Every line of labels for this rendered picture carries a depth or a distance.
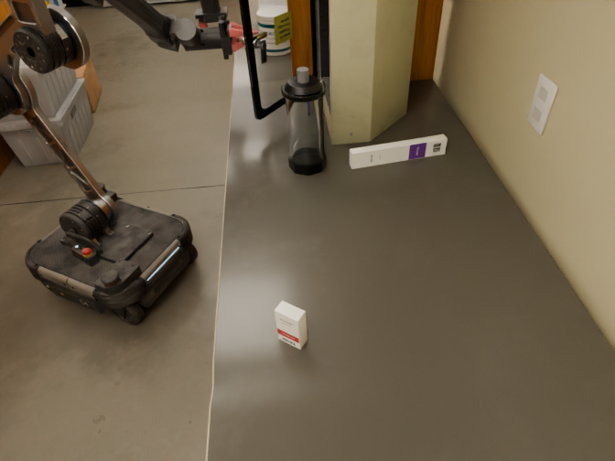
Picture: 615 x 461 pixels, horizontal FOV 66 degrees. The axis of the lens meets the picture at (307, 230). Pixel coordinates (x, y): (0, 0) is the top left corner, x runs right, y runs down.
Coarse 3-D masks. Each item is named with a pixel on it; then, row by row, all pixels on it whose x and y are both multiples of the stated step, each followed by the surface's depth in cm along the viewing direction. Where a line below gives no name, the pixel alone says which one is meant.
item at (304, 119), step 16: (320, 80) 115; (304, 96) 109; (288, 112) 114; (304, 112) 112; (320, 112) 115; (288, 128) 118; (304, 128) 115; (320, 128) 117; (304, 144) 118; (320, 144) 120; (304, 160) 121; (320, 160) 123
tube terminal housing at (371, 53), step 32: (352, 0) 109; (384, 0) 112; (416, 0) 123; (352, 32) 114; (384, 32) 118; (352, 64) 119; (384, 64) 124; (352, 96) 125; (384, 96) 131; (352, 128) 132; (384, 128) 139
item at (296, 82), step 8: (304, 72) 109; (288, 80) 112; (296, 80) 112; (304, 80) 110; (312, 80) 112; (288, 88) 111; (296, 88) 109; (304, 88) 109; (312, 88) 110; (320, 88) 111
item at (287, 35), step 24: (240, 0) 114; (264, 0) 121; (288, 0) 128; (264, 24) 124; (288, 24) 132; (288, 48) 136; (264, 72) 131; (288, 72) 140; (312, 72) 150; (264, 96) 135
